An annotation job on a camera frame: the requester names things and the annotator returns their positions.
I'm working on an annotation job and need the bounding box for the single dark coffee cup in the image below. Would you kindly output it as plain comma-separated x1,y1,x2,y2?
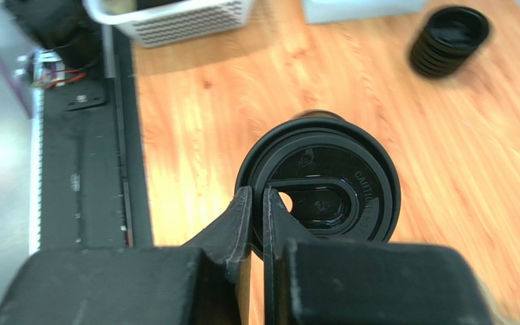
290,110,344,121

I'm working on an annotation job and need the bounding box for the black cup lid stack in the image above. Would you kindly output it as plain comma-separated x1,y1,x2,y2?
408,6,491,79

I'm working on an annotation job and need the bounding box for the white paper bag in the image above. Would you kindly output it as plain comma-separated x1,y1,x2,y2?
301,0,427,24

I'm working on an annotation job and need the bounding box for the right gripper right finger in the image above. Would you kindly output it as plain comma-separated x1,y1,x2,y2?
263,188,493,324

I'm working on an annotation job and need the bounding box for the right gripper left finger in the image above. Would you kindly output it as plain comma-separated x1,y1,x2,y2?
0,186,253,324

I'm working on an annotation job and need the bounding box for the single black cup lid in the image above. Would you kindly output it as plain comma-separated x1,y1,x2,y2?
236,116,402,255

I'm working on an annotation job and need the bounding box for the white plastic basket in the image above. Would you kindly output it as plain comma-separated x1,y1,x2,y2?
83,1,255,47

